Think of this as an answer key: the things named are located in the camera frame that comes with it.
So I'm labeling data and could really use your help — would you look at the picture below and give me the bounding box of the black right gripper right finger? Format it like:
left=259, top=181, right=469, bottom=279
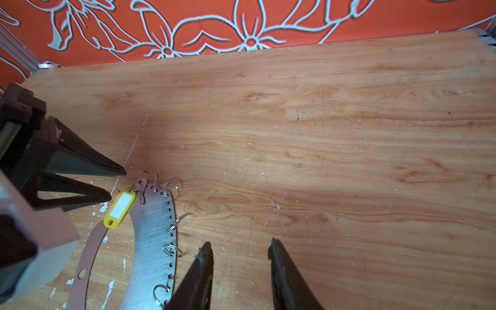
left=268, top=238, right=323, bottom=310

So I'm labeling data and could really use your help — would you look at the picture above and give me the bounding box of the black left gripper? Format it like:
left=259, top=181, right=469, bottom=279
left=1, top=84, right=127, bottom=211

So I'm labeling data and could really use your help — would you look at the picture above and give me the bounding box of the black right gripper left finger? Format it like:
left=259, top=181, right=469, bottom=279
left=164, top=242, right=214, bottom=310

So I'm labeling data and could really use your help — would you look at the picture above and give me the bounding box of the silver metal key organiser ring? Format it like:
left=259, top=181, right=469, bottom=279
left=63, top=170, right=187, bottom=310

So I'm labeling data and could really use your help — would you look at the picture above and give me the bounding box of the yellow key tag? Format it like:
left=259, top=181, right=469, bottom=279
left=103, top=189, right=137, bottom=229

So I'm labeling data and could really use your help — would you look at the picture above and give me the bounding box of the aluminium frame corner post left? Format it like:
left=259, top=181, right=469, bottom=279
left=1, top=25, right=60, bottom=74

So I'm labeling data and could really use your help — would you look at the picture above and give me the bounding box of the aluminium frame corner post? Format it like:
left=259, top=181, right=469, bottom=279
left=473, top=17, right=495, bottom=50
left=1, top=25, right=60, bottom=74

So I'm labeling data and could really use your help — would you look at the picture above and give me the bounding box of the aluminium frame corner post right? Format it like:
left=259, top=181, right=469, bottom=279
left=473, top=17, right=495, bottom=50

